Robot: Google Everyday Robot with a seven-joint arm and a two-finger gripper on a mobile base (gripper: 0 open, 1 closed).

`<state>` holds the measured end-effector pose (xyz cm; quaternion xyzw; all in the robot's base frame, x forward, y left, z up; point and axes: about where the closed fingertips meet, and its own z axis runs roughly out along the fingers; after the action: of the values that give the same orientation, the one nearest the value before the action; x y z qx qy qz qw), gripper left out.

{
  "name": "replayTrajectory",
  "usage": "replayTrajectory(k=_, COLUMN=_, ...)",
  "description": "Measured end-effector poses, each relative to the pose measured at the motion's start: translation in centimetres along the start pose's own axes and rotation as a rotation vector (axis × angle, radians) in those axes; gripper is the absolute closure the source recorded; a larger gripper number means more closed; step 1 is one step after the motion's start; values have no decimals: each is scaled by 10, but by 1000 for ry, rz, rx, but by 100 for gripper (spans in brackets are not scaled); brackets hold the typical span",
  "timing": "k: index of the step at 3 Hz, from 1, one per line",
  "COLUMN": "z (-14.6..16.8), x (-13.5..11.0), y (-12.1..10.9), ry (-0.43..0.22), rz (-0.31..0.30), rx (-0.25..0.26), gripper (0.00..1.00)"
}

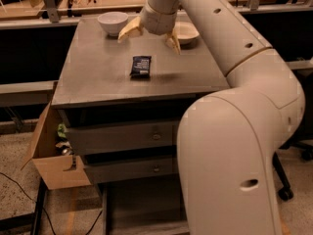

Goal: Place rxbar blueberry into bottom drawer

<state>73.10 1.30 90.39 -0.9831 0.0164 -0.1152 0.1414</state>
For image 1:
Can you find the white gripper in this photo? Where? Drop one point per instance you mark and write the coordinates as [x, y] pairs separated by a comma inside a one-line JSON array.
[[156, 23]]

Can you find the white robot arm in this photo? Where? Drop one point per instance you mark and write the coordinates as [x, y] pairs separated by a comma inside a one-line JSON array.
[[226, 140]]

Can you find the grey drawer cabinet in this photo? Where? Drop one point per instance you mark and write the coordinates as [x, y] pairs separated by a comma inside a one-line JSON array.
[[95, 86]]

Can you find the top grey drawer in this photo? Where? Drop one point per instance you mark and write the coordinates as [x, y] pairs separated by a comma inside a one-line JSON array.
[[123, 136]]

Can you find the middle grey drawer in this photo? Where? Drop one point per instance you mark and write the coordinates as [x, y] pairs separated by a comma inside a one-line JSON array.
[[131, 169]]

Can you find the open bottom grey drawer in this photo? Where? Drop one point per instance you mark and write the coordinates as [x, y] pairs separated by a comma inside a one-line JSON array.
[[145, 206]]

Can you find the shallow white bowl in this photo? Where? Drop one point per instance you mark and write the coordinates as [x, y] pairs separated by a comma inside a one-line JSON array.
[[186, 32]]

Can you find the deep white bowl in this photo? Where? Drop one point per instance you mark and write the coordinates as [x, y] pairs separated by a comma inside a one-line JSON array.
[[113, 22]]

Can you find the green trash in box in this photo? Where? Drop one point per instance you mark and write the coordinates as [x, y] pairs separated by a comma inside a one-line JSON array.
[[61, 131]]

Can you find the open cardboard box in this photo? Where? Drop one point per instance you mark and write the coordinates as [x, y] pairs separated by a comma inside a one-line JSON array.
[[57, 171]]

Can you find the black office chair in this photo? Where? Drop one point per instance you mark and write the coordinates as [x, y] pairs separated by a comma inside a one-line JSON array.
[[298, 150]]

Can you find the black metal floor frame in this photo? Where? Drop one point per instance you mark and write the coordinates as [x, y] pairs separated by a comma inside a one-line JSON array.
[[29, 222]]

